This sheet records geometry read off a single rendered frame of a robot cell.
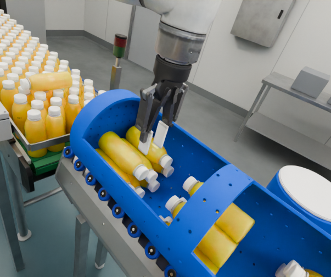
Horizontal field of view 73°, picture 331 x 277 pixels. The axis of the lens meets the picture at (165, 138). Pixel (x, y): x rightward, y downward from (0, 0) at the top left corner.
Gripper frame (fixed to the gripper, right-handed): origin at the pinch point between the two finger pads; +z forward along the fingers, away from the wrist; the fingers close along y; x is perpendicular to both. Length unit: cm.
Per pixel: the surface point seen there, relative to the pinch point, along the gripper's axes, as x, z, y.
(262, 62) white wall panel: 89, 31, 323
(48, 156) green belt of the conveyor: 38, 32, -10
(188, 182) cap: -12.0, 6.9, 3.2
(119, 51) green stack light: 66, 3, 39
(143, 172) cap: -1.0, 10.4, -1.3
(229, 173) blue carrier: -19.3, -1.8, 5.2
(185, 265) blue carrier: -24.1, 12.0, -9.9
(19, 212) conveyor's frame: 66, 94, -16
